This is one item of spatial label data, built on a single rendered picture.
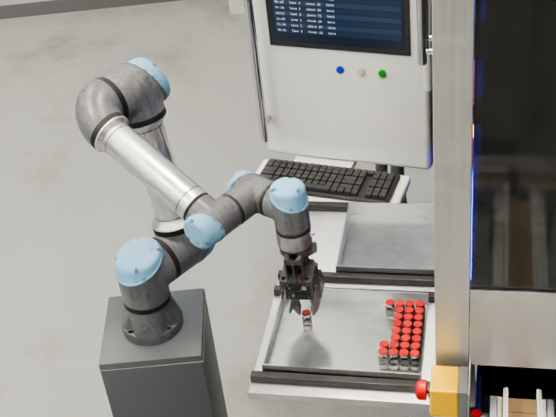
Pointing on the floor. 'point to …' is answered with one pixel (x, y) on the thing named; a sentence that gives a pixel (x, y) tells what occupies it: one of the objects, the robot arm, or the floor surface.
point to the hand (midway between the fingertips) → (306, 307)
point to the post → (452, 174)
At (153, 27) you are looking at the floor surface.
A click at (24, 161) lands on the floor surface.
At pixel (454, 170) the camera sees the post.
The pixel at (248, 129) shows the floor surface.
